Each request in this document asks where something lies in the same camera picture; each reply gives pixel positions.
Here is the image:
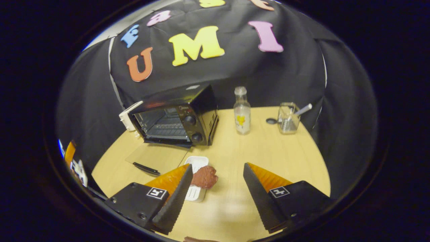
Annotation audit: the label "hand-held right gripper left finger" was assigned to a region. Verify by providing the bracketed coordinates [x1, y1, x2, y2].
[103, 164, 194, 235]

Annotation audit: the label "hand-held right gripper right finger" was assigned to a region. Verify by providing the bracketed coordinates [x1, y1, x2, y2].
[243, 162, 335, 234]

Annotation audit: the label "brown meat piece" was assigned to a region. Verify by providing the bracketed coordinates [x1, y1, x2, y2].
[191, 165, 219, 189]

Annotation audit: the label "black electric oven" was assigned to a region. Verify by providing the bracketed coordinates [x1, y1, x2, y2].
[125, 84, 219, 177]

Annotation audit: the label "white plastic tray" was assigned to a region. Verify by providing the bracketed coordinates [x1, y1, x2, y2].
[184, 156, 209, 203]

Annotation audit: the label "white toaster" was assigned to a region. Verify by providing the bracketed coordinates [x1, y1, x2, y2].
[119, 100, 144, 131]

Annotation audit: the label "square glass jar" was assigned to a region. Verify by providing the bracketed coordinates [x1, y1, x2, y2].
[277, 102, 300, 134]

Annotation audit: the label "clear glass bottle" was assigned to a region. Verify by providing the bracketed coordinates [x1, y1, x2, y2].
[233, 86, 251, 135]

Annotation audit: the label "white spoon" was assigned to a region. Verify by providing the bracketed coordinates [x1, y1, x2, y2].
[295, 104, 313, 116]

